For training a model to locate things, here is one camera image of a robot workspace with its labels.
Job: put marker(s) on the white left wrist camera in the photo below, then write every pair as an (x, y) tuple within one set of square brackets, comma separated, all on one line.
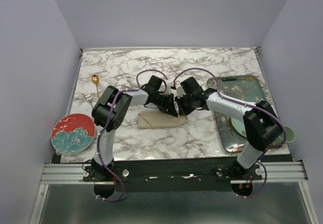
[(169, 85)]

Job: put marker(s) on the gold spoon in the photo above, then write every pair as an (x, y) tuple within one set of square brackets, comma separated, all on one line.
[(95, 80)]

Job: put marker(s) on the floral teal serving tray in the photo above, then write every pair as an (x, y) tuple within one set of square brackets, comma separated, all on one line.
[(243, 87)]

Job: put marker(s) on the mint green cup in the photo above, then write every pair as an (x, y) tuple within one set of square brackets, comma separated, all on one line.
[(290, 135)]

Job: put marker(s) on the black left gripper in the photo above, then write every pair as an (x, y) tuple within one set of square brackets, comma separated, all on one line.
[(168, 107)]

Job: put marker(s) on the red and blue round plate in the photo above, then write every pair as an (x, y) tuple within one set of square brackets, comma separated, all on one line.
[(73, 134)]

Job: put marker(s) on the mint green plate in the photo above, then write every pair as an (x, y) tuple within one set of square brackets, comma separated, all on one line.
[(238, 127)]

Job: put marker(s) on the black mounting base plate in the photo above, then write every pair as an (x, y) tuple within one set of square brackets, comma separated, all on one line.
[(171, 175)]

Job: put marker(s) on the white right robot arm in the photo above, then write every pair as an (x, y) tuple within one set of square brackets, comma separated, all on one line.
[(261, 124)]

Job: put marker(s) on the aluminium frame rail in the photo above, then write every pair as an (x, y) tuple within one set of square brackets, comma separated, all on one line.
[(70, 174)]

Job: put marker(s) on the silver fork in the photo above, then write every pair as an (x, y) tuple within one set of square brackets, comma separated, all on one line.
[(89, 98)]

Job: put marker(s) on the beige linen napkin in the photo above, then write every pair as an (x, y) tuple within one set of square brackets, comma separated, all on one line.
[(158, 120)]

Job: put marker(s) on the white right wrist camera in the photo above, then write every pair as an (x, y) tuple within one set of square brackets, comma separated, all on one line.
[(180, 91)]

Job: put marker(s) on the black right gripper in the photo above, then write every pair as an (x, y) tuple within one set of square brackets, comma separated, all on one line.
[(181, 110)]

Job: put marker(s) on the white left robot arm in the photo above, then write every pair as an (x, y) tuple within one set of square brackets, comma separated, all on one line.
[(111, 109)]

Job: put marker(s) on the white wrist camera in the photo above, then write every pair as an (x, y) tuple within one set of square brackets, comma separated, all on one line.
[(169, 85), (180, 91)]

